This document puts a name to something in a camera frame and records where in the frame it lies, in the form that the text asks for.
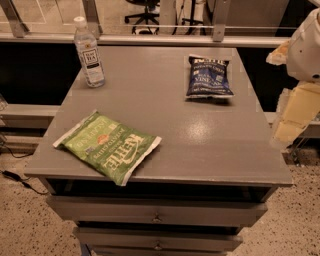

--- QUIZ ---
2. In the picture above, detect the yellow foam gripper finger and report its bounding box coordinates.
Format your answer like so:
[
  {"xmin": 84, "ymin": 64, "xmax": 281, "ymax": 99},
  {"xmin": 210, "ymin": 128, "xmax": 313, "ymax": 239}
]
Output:
[{"xmin": 272, "ymin": 82, "xmax": 320, "ymax": 144}]

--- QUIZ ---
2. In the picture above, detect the blue chip bag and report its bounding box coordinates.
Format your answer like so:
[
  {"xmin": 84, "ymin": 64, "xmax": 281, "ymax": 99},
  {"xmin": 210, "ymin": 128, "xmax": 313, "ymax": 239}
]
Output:
[{"xmin": 186, "ymin": 55, "xmax": 234, "ymax": 99}]

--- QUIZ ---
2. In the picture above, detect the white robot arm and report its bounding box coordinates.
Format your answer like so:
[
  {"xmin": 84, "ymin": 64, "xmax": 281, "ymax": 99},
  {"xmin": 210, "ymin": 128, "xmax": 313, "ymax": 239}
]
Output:
[{"xmin": 270, "ymin": 8, "xmax": 320, "ymax": 149}]

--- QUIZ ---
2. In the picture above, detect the green chip bag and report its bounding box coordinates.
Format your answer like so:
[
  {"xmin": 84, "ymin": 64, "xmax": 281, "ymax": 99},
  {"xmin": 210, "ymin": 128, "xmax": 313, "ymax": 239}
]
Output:
[{"xmin": 53, "ymin": 110, "xmax": 162, "ymax": 186}]

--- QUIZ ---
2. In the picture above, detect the gray drawer cabinet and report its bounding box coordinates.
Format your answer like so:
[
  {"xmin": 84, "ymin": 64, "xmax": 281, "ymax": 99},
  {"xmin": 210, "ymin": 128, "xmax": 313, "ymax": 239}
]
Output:
[{"xmin": 26, "ymin": 46, "xmax": 292, "ymax": 256}]

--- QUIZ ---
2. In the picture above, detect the black office chair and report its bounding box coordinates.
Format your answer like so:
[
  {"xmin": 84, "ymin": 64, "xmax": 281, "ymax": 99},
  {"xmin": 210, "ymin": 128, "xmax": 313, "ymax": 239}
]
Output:
[{"xmin": 124, "ymin": 0, "xmax": 160, "ymax": 33}]

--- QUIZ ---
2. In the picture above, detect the clear plastic tea bottle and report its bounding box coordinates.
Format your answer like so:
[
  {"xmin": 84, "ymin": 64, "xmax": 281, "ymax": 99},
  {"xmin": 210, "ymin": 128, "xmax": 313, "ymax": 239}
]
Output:
[{"xmin": 74, "ymin": 16, "xmax": 105, "ymax": 88}]

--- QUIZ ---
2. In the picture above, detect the lower gray drawer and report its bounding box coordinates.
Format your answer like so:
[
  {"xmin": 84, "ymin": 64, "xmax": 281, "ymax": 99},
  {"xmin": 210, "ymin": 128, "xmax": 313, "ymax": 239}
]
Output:
[{"xmin": 74, "ymin": 228, "xmax": 242, "ymax": 252}]

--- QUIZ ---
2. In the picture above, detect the gray drawer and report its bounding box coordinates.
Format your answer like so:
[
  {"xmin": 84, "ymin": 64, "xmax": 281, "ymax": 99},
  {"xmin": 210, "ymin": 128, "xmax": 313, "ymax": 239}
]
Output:
[
  {"xmin": 47, "ymin": 196, "xmax": 267, "ymax": 227},
  {"xmin": 74, "ymin": 228, "xmax": 242, "ymax": 252}
]

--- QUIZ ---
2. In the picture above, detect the upper gray drawer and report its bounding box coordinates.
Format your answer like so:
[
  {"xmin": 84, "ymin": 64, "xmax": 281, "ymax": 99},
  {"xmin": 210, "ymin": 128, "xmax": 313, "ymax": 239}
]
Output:
[{"xmin": 47, "ymin": 196, "xmax": 267, "ymax": 227}]

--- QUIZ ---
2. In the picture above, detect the metal railing frame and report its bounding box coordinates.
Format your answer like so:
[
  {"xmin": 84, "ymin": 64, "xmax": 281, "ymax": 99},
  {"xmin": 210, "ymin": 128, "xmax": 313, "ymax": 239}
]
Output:
[{"xmin": 0, "ymin": 0, "xmax": 294, "ymax": 48}]

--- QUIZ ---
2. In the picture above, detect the black floor cable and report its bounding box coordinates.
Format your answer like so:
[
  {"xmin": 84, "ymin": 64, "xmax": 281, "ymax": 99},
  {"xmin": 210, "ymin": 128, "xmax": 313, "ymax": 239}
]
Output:
[{"xmin": 0, "ymin": 169, "xmax": 50, "ymax": 196}]

